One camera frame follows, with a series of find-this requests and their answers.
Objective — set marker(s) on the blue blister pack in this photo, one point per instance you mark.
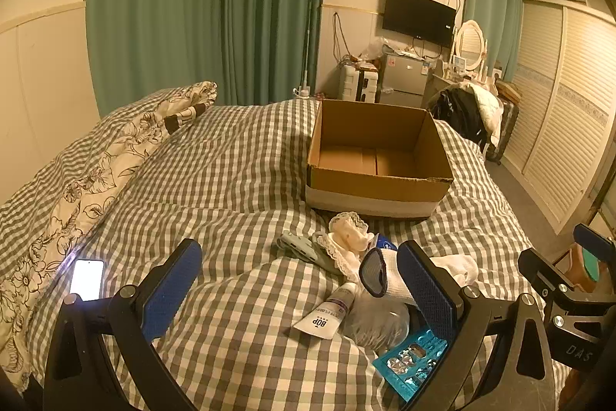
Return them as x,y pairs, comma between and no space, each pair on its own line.
409,363

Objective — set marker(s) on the small purple-labelled tube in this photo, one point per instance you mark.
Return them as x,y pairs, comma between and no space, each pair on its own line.
345,295

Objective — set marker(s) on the brown striped suitcase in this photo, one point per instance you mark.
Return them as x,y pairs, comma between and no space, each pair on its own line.
504,129

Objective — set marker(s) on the open cardboard box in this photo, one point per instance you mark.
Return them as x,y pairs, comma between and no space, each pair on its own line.
380,189

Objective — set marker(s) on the checked bed sheet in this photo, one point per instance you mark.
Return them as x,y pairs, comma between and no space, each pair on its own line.
226,180

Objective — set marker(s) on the wide green curtain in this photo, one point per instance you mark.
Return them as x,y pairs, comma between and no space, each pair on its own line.
192,6

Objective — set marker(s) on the plain white sock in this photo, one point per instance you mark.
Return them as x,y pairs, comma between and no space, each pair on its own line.
455,269

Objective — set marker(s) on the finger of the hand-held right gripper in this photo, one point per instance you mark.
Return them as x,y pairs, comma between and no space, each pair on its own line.
596,240
544,269

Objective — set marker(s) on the black wall television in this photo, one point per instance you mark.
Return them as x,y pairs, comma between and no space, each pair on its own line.
416,16

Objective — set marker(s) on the white oval mirror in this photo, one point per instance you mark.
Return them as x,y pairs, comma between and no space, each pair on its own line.
470,45

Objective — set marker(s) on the blue and white packet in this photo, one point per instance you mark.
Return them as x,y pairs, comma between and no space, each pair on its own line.
385,242

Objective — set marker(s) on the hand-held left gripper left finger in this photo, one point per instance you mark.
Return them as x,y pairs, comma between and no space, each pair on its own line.
172,290

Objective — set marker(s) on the black jacket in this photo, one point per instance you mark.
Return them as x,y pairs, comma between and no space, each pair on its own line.
459,110

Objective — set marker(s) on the white louvred wardrobe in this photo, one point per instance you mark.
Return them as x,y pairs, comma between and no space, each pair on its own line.
568,103

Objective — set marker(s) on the crumpled plastic bag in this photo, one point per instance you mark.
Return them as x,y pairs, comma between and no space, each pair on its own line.
373,49

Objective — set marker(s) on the narrow green curtain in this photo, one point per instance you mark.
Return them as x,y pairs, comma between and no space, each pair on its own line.
491,6

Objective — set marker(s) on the silver mini fridge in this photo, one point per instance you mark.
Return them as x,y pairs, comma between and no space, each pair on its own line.
402,79

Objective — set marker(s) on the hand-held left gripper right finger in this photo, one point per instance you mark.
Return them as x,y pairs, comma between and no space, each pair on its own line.
428,295

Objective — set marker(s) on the white dressing table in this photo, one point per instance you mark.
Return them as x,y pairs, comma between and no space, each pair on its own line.
445,79

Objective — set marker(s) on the white sock with blue toe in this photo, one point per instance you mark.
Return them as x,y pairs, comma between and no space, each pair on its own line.
392,276

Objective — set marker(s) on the teal and beige container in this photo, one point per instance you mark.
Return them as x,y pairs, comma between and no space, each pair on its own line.
591,264

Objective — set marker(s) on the floral quilt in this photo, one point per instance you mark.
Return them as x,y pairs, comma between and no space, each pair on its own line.
91,180

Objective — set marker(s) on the white padded jacket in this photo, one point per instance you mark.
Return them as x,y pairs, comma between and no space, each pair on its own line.
487,105

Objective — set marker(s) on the white hard suitcase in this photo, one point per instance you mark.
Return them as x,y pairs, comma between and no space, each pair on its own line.
358,82

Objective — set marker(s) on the grey lace-trimmed sock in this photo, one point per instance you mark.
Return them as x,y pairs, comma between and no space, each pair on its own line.
298,247

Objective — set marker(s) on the smartphone with lit screen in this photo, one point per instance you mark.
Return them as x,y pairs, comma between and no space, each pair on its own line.
87,278

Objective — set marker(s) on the clear plastic bag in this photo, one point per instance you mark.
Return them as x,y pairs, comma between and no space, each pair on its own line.
378,322

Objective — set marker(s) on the cream lace sock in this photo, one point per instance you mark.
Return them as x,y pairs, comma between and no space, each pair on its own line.
349,235

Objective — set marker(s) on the white squeeze tube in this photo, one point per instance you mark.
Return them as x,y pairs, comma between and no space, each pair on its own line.
320,322

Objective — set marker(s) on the white pole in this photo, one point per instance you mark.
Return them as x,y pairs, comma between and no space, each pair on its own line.
307,50

